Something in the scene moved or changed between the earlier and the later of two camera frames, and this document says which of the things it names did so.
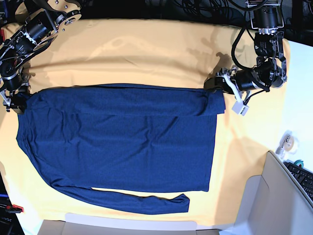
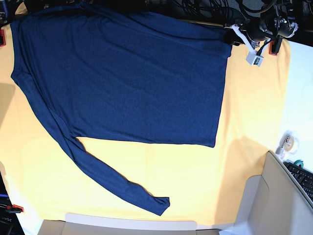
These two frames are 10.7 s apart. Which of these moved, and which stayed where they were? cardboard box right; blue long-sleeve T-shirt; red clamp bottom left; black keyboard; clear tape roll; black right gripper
Moved: blue long-sleeve T-shirt; black right gripper
Stayed: cardboard box right; clear tape roll; black keyboard; red clamp bottom left
